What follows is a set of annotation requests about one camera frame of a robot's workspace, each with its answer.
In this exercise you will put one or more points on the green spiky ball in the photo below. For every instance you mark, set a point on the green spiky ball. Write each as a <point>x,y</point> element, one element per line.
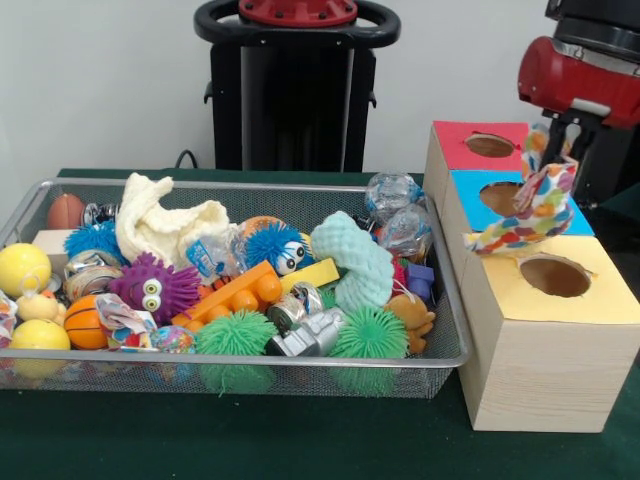
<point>372,335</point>
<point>235,335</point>

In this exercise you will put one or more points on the purple furry monster toy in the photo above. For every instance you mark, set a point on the purple furry monster toy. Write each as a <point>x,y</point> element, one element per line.
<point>135,285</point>

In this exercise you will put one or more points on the orange plastic toy block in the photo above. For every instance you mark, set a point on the orange plastic toy block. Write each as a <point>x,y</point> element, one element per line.
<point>235,297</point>

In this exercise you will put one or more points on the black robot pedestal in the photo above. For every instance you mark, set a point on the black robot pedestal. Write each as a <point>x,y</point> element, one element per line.
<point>290,100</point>

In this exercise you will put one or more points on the colourful polka dot cloth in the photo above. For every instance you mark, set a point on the colourful polka dot cloth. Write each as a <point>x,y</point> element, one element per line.
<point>535,215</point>

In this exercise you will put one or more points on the dark green table cloth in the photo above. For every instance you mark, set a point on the dark green table cloth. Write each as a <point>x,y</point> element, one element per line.
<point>300,440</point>

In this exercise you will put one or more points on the mint green foam cloth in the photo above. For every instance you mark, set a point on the mint green foam cloth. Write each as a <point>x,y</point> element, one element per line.
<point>360,265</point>

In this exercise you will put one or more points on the blue spiky ball with eyes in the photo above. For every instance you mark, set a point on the blue spiky ball with eyes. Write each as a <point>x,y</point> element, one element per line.
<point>270,243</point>

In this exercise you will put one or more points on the cream knitted cloth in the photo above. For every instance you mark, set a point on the cream knitted cloth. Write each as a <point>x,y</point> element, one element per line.
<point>160,225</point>

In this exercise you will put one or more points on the yellow ball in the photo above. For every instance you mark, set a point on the yellow ball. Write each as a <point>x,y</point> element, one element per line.
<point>38,335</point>

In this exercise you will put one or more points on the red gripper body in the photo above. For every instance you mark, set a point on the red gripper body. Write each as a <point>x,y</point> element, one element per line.
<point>580,85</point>

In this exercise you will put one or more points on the black monitor panel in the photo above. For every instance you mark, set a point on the black monitor panel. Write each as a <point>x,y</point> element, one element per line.
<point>620,165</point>

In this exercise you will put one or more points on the wooden box with three holes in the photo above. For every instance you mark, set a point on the wooden box with three holes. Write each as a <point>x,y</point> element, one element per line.
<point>540,370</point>

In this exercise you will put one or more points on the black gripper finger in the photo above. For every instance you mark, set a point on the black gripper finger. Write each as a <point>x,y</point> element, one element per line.
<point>585,140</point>
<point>556,132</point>

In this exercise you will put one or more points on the orange toy basketball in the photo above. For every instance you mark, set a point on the orange toy basketball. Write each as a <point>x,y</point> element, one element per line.
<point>80,322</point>

